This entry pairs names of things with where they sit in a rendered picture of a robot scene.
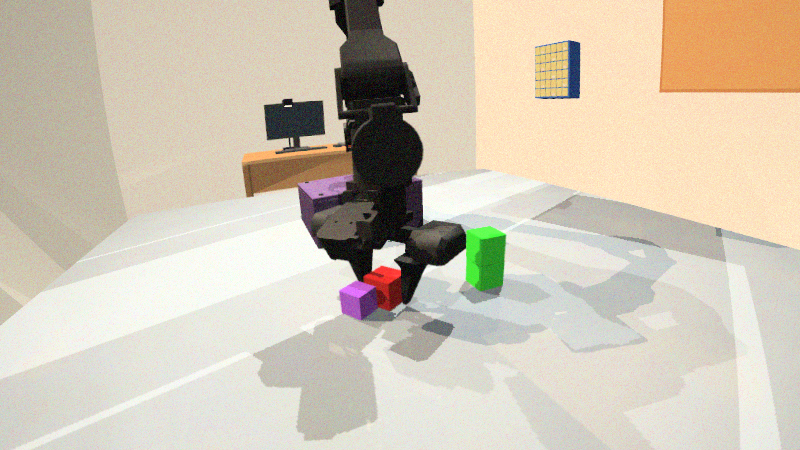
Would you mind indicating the green cube block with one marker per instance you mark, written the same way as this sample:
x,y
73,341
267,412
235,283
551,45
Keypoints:
x,y
485,246
484,277

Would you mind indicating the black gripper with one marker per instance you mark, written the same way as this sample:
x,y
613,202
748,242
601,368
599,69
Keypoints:
x,y
436,243

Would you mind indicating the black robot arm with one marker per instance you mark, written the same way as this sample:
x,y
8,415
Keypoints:
x,y
386,150

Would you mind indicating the red block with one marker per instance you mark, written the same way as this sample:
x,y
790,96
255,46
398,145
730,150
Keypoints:
x,y
388,286

